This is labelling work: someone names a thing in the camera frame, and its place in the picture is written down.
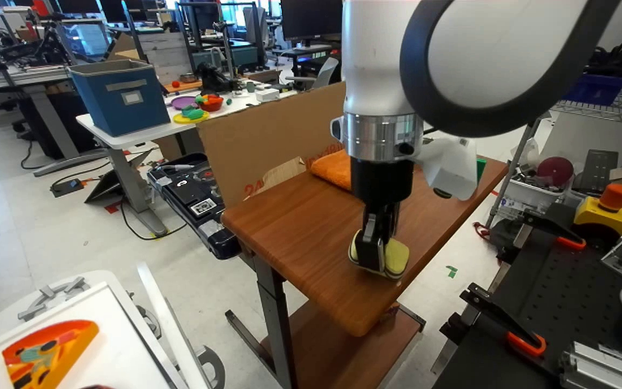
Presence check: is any office chair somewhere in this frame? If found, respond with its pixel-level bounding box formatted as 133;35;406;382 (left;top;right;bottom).
286;56;340;91

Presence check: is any blue plastic bin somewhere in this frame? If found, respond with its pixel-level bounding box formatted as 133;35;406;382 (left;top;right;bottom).
562;58;622;107

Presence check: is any yellow toy plate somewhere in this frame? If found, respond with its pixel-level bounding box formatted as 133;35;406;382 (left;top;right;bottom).
172;110;211;125

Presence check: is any blue fabric storage bin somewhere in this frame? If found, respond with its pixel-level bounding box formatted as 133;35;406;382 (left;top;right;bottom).
67;59;172;137

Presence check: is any grey desk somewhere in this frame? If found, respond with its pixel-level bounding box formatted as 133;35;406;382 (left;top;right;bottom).
0;64;107;177

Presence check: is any black perforated plate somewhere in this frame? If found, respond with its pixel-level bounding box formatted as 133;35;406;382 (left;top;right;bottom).
578;149;620;196

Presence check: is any wire shelf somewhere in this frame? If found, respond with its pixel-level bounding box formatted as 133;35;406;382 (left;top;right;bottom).
551;85;622;130

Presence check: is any orange cloth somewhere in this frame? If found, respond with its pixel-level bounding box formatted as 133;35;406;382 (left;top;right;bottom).
310;150;353;191

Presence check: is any white cart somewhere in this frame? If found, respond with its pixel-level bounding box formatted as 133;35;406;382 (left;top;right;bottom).
0;263;226;389

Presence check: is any black machine on table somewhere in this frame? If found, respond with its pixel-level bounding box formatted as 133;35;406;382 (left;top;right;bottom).
196;61;242;95

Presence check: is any cardboard sheet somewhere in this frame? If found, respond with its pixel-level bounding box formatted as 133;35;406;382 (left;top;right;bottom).
197;81;347;210

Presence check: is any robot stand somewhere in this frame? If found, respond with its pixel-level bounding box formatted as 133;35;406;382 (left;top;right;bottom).
432;227;622;389

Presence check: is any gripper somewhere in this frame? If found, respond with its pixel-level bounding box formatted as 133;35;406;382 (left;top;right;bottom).
350;157;416;272

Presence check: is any black floor power box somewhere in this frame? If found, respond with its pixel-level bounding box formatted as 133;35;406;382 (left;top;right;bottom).
50;177;86;198

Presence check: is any aluminium profile bar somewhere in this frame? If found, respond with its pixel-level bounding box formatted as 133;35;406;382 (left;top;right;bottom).
559;341;622;389

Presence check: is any orange patterned wedge toy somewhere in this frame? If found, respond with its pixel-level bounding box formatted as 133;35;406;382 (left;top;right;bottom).
2;319;100;389

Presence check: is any yellow sponge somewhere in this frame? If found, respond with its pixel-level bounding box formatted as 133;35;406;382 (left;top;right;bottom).
348;230;411;281

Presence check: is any black hard case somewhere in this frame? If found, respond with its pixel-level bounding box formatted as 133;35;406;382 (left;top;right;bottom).
146;152;242;260

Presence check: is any white table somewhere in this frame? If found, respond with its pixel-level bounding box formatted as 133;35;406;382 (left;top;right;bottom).
76;80;299;237

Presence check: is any black clamp with orange handle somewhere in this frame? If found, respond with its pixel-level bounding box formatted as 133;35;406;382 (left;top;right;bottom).
459;282;548;358
521;207;587;251

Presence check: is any monitor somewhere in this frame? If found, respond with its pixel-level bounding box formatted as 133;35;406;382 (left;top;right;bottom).
280;0;343;47

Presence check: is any yellow emergency stop button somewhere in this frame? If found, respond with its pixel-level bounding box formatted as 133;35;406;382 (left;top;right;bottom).
574;183;622;237

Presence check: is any black cable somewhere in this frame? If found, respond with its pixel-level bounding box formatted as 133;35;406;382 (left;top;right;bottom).
119;199;188;242

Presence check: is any white plastic bin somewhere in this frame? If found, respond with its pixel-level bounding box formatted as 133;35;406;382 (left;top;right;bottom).
497;174;574;218

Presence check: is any red toy bowl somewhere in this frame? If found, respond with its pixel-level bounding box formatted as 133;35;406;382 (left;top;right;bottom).
199;94;225;113

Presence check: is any maroon disc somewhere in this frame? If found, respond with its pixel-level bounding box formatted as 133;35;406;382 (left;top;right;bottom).
536;156;574;188

